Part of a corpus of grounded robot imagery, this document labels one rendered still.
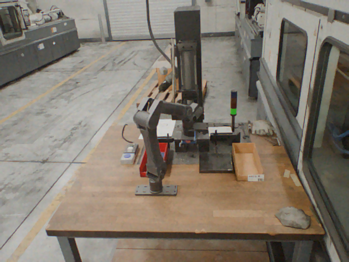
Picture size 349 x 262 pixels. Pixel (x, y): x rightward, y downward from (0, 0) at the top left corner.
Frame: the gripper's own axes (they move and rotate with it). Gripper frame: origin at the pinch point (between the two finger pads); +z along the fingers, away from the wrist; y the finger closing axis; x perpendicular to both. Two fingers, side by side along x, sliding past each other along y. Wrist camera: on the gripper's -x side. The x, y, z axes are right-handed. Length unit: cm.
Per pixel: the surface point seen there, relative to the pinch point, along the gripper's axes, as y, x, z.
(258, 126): 26, -44, 21
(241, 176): -22.5, -26.7, -4.1
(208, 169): -16.9, -10.7, 0.4
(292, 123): 22, -62, 12
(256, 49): 266, -88, 151
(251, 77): 248, -85, 189
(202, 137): 5.6, -7.6, 4.5
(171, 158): -5.3, 9.5, 9.3
